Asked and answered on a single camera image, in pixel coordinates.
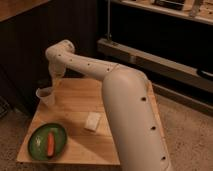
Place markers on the white sponge block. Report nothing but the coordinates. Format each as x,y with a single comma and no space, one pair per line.
92,121

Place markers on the orange carrot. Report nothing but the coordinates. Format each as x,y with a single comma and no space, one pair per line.
50,144

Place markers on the grey metal rail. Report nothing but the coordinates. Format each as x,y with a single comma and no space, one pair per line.
182,73

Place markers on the vertical metal pole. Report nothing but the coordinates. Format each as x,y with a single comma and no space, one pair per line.
109,20

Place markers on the white ceramic cup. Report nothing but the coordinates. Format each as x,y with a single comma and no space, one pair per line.
46,95

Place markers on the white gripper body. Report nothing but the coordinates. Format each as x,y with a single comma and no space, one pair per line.
57,71

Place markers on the wooden board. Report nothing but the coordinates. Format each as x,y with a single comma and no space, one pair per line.
75,99

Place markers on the green plate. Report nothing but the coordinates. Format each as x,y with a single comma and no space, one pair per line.
37,144

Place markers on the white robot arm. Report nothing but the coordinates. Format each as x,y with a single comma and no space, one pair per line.
128,108

